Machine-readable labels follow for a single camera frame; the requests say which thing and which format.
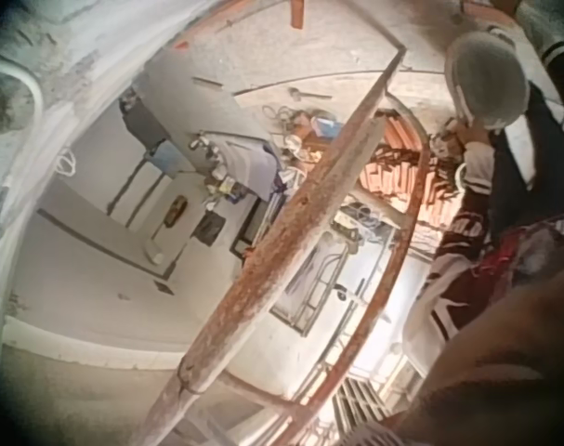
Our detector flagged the curved rusty metal rail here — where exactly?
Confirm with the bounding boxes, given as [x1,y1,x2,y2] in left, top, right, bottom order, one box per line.
[206,95,434,446]

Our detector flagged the white curved pipe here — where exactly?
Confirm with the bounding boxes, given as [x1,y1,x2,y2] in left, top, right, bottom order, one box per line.
[0,55,46,136]

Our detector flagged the metal floor grate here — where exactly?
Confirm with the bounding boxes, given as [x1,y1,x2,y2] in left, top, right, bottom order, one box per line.
[330,375,406,445]

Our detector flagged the orange wooden post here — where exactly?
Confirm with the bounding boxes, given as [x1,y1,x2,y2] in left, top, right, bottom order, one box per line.
[288,0,307,30]

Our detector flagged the grey metal cabinet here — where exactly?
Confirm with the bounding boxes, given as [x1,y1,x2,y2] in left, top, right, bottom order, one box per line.
[118,59,245,159]

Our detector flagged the long rusty metal beam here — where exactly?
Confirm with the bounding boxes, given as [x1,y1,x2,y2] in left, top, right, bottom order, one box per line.
[144,46,409,446]

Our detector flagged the metal wrench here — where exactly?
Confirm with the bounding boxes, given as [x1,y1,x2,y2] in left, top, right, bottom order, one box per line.
[288,86,334,102]

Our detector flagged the white cable loop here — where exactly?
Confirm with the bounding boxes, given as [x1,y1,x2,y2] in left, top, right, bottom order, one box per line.
[56,148,78,178]

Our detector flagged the cluttered work table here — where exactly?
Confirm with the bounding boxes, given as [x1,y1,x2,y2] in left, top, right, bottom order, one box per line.
[188,104,357,205]

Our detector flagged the stack of orange bricks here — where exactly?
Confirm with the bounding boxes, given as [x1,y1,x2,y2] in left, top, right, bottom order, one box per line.
[355,109,464,219]

